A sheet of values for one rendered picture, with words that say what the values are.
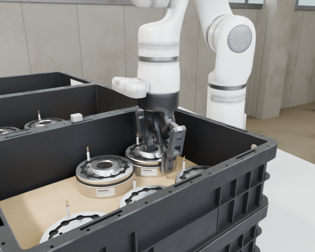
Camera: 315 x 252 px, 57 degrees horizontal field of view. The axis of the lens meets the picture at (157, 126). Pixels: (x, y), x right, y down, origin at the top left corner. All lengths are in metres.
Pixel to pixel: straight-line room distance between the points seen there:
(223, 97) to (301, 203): 0.31
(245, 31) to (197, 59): 2.45
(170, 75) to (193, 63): 2.60
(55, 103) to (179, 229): 0.59
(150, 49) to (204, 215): 0.26
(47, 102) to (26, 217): 0.42
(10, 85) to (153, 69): 0.73
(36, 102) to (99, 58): 1.80
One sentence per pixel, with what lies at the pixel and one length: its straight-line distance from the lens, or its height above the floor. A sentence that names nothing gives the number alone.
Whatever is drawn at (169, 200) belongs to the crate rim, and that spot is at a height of 0.92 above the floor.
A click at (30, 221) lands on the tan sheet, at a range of 0.49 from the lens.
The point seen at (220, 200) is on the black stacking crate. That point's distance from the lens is 0.43.
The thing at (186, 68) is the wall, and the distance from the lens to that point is 3.04.
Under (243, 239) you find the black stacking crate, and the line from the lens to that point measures 0.54.
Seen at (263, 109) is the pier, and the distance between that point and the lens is 3.67.
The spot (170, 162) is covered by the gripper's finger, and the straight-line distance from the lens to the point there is 0.54.
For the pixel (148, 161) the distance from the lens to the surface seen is 0.55.
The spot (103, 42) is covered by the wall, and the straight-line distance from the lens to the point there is 2.61.
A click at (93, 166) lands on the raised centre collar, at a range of 0.53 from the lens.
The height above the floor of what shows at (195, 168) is 0.86.
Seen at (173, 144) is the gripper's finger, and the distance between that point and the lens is 0.49.
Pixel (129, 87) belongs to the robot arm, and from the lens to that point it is 0.46.
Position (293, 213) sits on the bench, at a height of 0.70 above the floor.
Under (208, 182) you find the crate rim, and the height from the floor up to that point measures 0.92.
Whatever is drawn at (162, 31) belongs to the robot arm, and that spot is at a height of 1.09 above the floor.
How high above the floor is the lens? 1.11
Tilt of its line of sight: 20 degrees down
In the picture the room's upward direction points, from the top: straight up
